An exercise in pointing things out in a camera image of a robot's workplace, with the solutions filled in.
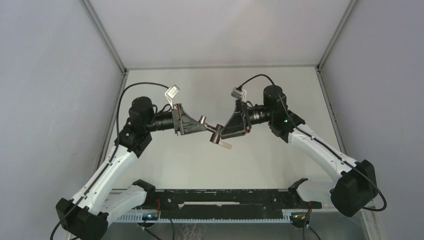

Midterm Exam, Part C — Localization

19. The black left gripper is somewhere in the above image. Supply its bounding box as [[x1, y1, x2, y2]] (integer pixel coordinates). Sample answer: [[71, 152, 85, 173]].
[[144, 103, 206, 136]]

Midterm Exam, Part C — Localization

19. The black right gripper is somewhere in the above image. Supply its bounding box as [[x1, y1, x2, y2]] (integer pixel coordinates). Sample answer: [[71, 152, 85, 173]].
[[220, 98, 274, 139]]

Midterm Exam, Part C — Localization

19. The dark metal faucet handle valve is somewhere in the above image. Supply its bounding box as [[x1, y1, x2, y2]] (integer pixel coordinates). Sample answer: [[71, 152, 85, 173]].
[[207, 124, 232, 149]]

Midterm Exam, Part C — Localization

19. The silver tee pipe fitting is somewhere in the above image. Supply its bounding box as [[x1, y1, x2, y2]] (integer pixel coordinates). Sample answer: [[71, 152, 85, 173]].
[[198, 115, 216, 133]]

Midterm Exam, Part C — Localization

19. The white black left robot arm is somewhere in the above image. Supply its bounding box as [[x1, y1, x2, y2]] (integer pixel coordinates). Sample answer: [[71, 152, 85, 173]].
[[54, 96, 206, 240]]

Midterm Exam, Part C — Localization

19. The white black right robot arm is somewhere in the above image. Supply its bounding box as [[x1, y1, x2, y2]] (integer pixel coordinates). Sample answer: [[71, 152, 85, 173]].
[[219, 85, 379, 217]]

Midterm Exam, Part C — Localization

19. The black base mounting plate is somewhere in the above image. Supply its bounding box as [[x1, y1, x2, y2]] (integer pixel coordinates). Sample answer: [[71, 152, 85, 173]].
[[136, 189, 322, 219]]

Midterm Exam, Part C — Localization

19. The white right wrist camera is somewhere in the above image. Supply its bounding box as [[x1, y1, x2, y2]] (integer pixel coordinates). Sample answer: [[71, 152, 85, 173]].
[[231, 87, 247, 102]]

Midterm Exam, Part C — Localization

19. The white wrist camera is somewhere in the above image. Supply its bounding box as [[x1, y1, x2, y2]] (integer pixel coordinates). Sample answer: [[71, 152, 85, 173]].
[[231, 87, 247, 102], [164, 84, 180, 109]]

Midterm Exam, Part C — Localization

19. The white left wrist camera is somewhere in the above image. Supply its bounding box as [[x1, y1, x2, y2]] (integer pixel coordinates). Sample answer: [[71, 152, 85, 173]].
[[164, 84, 180, 109]]

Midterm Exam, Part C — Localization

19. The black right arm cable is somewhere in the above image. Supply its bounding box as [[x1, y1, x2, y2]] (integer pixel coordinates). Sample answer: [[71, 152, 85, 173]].
[[237, 73, 388, 212]]

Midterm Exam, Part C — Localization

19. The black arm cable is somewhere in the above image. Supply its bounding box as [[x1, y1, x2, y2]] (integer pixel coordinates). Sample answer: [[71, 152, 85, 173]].
[[237, 73, 388, 212], [49, 82, 170, 240]]

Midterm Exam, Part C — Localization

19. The aluminium frame rail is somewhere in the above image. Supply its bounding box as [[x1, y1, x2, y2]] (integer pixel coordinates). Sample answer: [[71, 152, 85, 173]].
[[91, 69, 129, 176]]

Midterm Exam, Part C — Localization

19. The white slotted cable duct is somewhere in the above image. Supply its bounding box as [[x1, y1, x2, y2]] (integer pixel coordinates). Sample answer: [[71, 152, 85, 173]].
[[114, 211, 293, 224]]

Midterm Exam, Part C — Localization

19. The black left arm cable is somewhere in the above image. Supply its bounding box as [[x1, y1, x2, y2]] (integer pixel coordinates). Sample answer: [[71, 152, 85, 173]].
[[49, 82, 170, 240]]

